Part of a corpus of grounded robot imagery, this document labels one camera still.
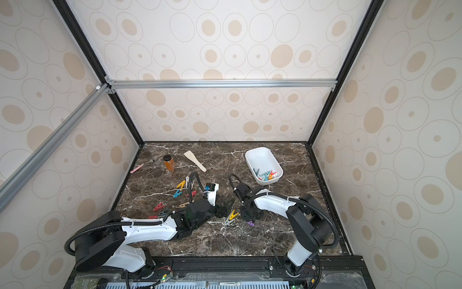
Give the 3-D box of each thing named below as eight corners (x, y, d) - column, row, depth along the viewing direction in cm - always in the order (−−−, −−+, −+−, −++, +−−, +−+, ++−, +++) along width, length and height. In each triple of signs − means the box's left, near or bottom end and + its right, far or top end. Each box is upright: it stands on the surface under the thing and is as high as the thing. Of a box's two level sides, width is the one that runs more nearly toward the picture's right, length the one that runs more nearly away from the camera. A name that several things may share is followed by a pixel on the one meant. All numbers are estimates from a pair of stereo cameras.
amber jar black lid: (167, 171, 107) (161, 160, 100) (168, 164, 111) (164, 154, 103) (174, 171, 107) (170, 160, 100) (176, 165, 111) (172, 154, 103)
